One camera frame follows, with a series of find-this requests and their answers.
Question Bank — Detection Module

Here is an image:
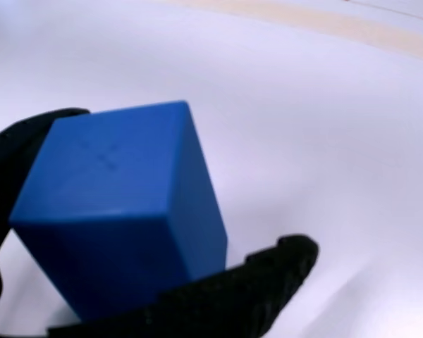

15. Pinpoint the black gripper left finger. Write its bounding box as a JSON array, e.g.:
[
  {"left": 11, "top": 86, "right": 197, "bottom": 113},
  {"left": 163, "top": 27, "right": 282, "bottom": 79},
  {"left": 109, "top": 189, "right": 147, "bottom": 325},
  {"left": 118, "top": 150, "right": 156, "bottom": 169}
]
[{"left": 0, "top": 108, "right": 92, "bottom": 338}]

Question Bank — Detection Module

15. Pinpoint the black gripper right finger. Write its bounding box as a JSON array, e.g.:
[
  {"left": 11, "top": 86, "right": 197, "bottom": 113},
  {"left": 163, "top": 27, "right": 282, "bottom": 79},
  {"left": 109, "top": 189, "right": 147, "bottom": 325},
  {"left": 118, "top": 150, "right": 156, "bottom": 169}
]
[{"left": 47, "top": 234, "right": 320, "bottom": 338}]

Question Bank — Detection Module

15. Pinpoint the blue cube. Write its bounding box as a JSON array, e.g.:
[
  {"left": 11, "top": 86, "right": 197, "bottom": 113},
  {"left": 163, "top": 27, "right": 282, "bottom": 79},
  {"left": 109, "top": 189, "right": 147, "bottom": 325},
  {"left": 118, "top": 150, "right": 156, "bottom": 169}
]
[{"left": 8, "top": 100, "right": 228, "bottom": 323}]

